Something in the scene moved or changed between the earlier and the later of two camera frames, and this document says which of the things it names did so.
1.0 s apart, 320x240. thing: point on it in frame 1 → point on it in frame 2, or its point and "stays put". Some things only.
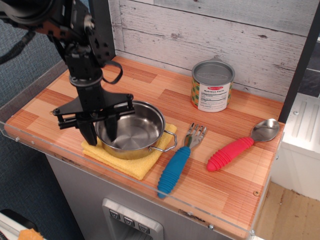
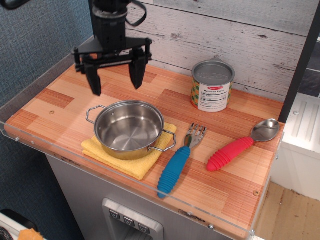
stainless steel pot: [137, 133] stays put
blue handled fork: [174, 168] stays put
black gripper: [92, 103] → [111, 45]
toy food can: [211, 85] stays put
